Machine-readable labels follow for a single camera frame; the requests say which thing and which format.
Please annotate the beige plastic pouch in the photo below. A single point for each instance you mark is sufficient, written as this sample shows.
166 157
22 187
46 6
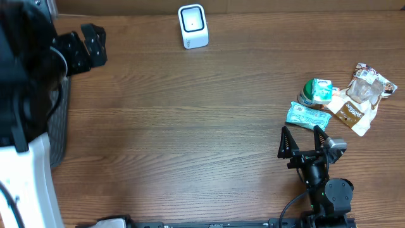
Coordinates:
357 105

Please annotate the orange small box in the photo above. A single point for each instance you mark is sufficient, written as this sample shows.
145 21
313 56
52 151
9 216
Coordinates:
335 91

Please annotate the teal snack packet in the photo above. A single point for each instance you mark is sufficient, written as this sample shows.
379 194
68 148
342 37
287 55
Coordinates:
307 117

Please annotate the white barcode scanner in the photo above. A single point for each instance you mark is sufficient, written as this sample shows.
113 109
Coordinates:
193 26

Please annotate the green lid jar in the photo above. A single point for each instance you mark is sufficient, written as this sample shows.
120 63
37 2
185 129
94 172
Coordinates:
305 97

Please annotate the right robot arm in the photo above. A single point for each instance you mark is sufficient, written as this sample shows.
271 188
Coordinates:
330 198

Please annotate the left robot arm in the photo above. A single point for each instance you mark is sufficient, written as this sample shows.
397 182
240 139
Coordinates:
35 60

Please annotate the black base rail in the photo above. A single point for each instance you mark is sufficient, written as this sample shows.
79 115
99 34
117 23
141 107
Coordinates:
126 221

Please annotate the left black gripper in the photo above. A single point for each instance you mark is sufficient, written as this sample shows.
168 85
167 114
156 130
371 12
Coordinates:
75 45

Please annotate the teal white small box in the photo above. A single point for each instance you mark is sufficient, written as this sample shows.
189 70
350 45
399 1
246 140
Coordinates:
322 91

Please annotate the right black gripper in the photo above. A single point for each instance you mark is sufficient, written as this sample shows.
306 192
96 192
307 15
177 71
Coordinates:
302 157

